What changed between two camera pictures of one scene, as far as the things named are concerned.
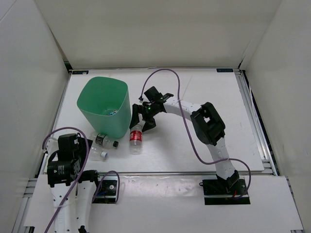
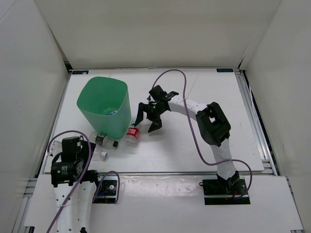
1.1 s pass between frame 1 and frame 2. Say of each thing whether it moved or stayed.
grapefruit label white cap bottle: stayed
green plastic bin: stayed
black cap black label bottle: stayed
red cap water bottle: moved
